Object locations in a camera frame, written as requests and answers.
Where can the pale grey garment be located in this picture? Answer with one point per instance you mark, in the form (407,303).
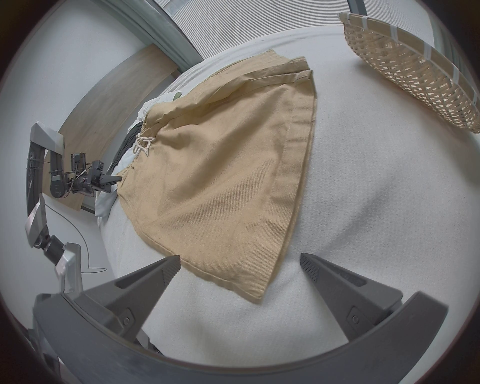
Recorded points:
(105,202)

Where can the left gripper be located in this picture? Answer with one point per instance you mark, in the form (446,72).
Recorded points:
(98,183)

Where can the white garment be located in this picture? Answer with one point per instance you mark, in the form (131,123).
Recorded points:
(153,105)

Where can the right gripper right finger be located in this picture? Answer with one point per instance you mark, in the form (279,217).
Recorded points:
(356,300)

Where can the bed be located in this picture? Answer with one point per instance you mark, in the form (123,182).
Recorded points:
(375,187)

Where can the tan shorts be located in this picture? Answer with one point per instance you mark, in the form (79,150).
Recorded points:
(225,180)

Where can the round woven basket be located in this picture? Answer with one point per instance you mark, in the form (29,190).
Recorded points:
(412,75)

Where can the black garment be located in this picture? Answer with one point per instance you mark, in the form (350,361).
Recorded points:
(125,148)

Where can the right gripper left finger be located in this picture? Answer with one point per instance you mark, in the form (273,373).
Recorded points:
(127,300)

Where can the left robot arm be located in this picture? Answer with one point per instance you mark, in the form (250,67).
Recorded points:
(45,137)

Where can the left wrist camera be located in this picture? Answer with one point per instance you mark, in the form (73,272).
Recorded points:
(78,159)

